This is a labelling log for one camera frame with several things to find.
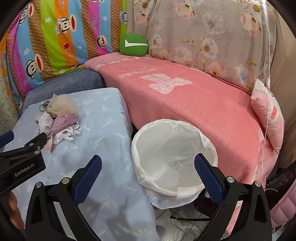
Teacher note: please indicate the pink padded jacket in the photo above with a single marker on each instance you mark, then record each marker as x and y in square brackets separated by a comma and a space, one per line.
[282, 208]

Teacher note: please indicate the small pink pillow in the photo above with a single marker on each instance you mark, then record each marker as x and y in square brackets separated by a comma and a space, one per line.
[268, 111]

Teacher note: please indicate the light blue palm-print pillow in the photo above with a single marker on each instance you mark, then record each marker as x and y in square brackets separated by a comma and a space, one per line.
[99, 129]

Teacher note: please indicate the striped monkey print quilt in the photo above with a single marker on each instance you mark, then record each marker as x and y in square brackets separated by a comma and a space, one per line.
[57, 34]

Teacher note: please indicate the blue-grey cushion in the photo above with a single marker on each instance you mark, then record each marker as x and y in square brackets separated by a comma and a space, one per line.
[76, 81]

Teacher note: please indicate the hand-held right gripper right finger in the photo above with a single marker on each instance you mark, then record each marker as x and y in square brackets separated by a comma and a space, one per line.
[208, 179]

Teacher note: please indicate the beige mesh net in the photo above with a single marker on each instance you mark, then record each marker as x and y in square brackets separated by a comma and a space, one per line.
[62, 104]

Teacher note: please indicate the beige cloth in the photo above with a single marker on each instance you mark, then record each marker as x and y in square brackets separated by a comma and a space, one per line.
[284, 81]

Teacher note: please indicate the bin with white plastic bag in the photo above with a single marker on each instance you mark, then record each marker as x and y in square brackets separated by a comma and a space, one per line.
[161, 150]

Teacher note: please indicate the small metal clip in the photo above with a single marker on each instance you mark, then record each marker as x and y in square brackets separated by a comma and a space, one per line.
[42, 107]

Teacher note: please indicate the grey floral blanket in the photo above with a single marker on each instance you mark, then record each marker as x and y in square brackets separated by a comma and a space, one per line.
[196, 27]

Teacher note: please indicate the pink blanket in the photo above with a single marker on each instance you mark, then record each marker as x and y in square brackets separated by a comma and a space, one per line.
[185, 104]

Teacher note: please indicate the purple paper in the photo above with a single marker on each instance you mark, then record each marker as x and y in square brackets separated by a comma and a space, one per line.
[62, 124]

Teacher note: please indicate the green round cushion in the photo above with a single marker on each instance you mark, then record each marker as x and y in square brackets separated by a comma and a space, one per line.
[133, 48]

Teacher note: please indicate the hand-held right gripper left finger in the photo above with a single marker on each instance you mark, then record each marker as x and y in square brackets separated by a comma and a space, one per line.
[89, 180]

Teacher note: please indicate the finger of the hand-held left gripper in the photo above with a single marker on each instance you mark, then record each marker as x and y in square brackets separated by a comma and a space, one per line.
[6, 138]
[39, 140]

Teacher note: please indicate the person's left hand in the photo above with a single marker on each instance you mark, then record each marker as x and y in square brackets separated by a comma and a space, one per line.
[16, 210]

